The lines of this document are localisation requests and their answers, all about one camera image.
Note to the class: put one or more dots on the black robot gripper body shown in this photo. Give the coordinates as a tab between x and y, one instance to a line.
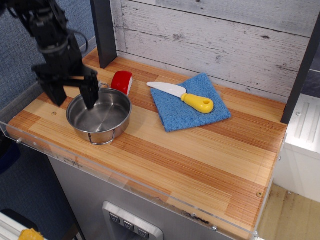
64	67

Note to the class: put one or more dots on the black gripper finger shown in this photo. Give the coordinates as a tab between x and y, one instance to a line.
89	89
55	91

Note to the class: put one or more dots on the stainless steel pot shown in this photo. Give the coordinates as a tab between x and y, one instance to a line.
107	120

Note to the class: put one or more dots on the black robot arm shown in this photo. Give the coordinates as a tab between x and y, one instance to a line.
46	22

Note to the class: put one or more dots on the red and white toy sushi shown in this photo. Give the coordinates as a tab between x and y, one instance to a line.
122	81

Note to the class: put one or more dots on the blue folded cloth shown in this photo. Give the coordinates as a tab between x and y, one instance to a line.
175	115

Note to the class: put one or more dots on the white yellow toy knife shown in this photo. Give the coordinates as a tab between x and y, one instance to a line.
201	104

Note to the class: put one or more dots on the grey toy fridge cabinet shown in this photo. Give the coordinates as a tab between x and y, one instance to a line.
86	194

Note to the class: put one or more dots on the silver dispenser button panel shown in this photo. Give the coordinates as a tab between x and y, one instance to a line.
123	225

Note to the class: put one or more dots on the yellow object bottom left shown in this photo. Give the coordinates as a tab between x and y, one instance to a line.
30	234

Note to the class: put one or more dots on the clear acrylic table guard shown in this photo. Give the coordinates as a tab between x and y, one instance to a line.
219	174

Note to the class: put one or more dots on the white aluminium side cabinet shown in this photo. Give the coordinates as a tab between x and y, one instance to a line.
298	167

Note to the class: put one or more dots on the dark grey left post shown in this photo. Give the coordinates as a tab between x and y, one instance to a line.
104	31

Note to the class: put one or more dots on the dark grey post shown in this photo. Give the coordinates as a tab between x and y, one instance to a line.
104	31
302	73

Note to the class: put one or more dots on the dark grey right post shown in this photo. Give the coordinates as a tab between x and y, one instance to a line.
302	73

